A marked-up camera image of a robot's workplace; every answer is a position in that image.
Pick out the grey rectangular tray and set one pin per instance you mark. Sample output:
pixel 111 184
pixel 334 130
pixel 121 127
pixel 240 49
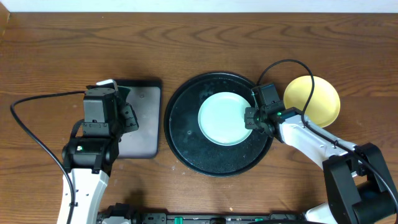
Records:
pixel 145 98

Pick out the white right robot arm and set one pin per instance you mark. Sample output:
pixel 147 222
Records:
pixel 359 186

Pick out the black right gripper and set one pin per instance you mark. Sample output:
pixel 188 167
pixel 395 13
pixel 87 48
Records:
pixel 249 113

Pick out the yellow plate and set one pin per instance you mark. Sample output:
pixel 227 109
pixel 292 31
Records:
pixel 324 106

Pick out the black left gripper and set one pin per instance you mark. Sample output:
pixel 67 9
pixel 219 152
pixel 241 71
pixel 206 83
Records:
pixel 129 113

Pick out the green sponge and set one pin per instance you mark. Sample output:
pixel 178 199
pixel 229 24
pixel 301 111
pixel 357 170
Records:
pixel 123 92

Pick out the black rail with green clips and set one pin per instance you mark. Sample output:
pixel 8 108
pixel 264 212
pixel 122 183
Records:
pixel 124 213

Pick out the mint green plate front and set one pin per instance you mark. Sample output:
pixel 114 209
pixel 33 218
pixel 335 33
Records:
pixel 221 119

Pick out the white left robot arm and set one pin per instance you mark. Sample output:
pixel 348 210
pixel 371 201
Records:
pixel 81 202

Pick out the round black tray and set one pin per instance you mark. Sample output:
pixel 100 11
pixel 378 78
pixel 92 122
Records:
pixel 190 145

